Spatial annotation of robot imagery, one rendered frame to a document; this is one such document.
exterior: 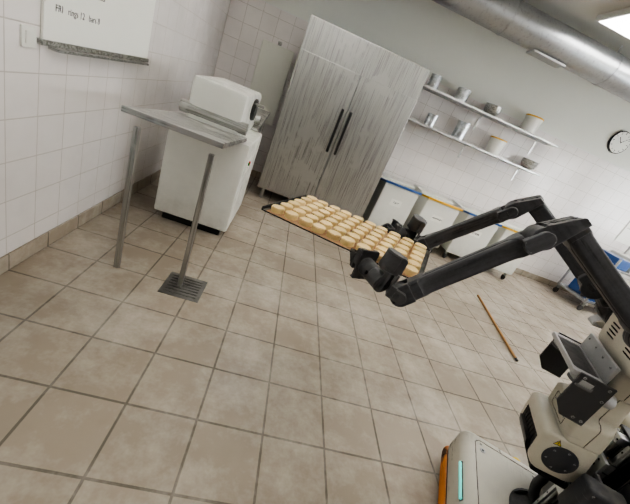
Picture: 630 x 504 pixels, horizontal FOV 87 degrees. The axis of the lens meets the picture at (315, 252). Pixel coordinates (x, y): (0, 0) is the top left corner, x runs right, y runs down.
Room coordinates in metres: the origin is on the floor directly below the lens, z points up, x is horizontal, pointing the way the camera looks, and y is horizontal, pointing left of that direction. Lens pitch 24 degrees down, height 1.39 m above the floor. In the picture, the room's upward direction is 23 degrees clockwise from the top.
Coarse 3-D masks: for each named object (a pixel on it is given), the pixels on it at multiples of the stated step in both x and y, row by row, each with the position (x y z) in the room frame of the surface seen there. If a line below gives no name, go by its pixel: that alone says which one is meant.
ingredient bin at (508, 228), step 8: (504, 224) 5.20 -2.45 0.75; (512, 224) 5.41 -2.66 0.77; (496, 232) 5.07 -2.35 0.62; (504, 232) 4.92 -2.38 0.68; (512, 232) 4.94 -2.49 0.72; (496, 240) 4.96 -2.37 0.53; (504, 264) 4.96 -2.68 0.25; (512, 264) 4.98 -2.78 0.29; (504, 272) 4.98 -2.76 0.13; (512, 272) 4.99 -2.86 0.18
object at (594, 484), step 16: (528, 416) 1.05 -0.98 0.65; (528, 432) 0.99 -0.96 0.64; (528, 448) 0.95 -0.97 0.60; (592, 464) 0.92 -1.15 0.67; (608, 464) 0.89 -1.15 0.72; (560, 480) 0.93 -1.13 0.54; (576, 480) 0.85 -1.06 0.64; (592, 480) 0.83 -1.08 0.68; (560, 496) 0.84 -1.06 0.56; (576, 496) 0.81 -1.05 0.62; (592, 496) 0.79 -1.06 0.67; (608, 496) 0.79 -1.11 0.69
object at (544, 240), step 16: (512, 240) 0.87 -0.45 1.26; (528, 240) 0.84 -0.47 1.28; (544, 240) 0.84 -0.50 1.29; (464, 256) 0.90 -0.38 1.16; (480, 256) 0.87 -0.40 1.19; (496, 256) 0.87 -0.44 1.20; (512, 256) 0.86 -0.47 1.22; (432, 272) 0.88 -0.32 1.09; (448, 272) 0.87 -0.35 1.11; (464, 272) 0.86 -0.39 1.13; (480, 272) 0.86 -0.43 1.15; (400, 288) 0.86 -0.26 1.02; (416, 288) 0.86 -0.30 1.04; (432, 288) 0.86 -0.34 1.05
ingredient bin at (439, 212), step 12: (420, 192) 4.97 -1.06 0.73; (432, 192) 5.15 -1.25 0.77; (420, 204) 4.77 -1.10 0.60; (432, 204) 4.67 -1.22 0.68; (444, 204) 4.67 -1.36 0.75; (408, 216) 4.93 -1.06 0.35; (432, 216) 4.68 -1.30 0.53; (444, 216) 4.72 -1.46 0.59; (456, 216) 4.76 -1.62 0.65; (408, 228) 4.74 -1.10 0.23; (432, 228) 4.71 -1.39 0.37
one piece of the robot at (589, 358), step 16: (560, 336) 1.13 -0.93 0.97; (592, 336) 1.10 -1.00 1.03; (544, 352) 1.15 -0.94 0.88; (560, 352) 1.14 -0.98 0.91; (576, 352) 1.05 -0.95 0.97; (592, 352) 1.04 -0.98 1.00; (544, 368) 1.14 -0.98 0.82; (560, 368) 1.13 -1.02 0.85; (576, 368) 0.93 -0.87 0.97; (592, 368) 0.98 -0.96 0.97; (608, 368) 0.94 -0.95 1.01; (576, 384) 0.90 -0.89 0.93; (592, 384) 0.90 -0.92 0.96; (560, 400) 0.91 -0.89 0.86; (576, 400) 0.90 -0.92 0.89; (592, 400) 0.89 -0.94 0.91; (608, 400) 0.89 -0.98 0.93; (576, 416) 0.89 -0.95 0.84
